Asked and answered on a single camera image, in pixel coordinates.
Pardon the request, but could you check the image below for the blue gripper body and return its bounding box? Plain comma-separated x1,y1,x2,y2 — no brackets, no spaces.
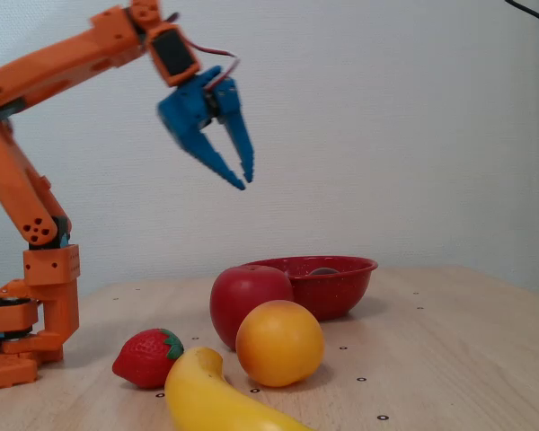
156,66,224,145

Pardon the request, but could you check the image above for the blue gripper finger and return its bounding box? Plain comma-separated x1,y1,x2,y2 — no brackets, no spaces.
214,78,255,183
179,130,246,191

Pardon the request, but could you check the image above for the orange robot base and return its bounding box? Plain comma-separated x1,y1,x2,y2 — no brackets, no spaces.
0,283,65,392

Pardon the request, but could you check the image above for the red speckled bowl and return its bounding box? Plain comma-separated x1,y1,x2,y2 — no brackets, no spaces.
240,255,379,322

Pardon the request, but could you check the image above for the red apple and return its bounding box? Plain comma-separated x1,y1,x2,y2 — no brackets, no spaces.
209,264,295,352

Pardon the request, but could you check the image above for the orange yellow peach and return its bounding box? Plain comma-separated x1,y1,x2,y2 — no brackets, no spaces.
235,299,325,388

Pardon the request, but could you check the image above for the red strawberry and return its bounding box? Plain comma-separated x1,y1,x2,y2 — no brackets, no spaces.
111,328,185,390

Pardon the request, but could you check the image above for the yellow banana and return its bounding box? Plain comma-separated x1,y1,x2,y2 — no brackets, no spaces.
163,346,314,431

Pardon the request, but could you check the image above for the white red black servo cable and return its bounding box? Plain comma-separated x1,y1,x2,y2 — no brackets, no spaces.
168,12,242,91

